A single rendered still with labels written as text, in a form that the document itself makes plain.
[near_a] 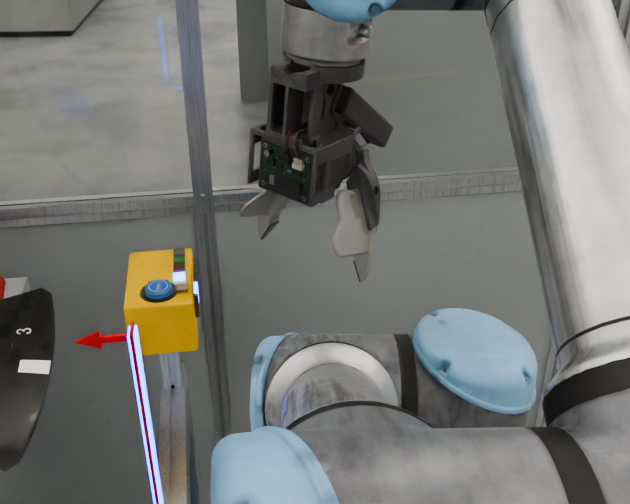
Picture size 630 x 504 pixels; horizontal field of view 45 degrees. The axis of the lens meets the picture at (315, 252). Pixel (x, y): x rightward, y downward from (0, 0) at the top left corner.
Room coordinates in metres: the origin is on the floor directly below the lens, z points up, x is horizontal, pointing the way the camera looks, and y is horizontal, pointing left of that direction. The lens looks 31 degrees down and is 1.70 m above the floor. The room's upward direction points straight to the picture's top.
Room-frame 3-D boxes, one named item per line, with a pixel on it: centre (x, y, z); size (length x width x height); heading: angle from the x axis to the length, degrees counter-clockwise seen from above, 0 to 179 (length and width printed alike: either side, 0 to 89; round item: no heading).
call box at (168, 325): (0.97, 0.24, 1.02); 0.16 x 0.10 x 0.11; 9
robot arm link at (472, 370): (0.56, -0.14, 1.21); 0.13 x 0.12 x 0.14; 92
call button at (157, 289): (0.93, 0.23, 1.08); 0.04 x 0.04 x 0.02
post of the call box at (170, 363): (0.97, 0.24, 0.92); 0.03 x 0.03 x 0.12; 9
